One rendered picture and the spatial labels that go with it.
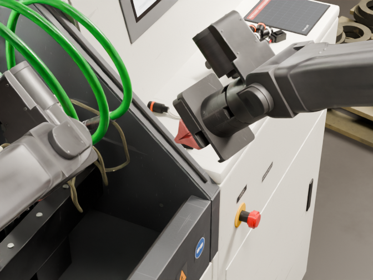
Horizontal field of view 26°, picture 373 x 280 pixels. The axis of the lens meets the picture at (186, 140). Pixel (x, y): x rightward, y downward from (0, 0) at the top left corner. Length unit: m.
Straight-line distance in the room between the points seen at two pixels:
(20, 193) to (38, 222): 0.64
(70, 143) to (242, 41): 0.24
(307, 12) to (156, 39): 0.45
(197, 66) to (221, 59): 0.78
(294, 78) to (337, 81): 0.06
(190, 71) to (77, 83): 0.35
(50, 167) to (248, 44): 0.29
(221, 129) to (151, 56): 0.64
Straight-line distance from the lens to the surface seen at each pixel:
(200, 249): 1.44
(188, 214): 1.39
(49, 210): 1.37
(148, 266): 1.31
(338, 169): 3.03
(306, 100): 0.83
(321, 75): 0.79
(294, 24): 1.88
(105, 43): 1.23
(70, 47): 1.17
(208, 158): 1.46
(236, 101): 0.95
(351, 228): 2.80
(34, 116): 0.85
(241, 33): 0.92
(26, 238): 1.33
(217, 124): 0.99
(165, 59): 1.66
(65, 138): 0.82
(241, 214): 1.60
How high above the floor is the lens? 1.89
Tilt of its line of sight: 37 degrees down
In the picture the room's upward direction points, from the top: straight up
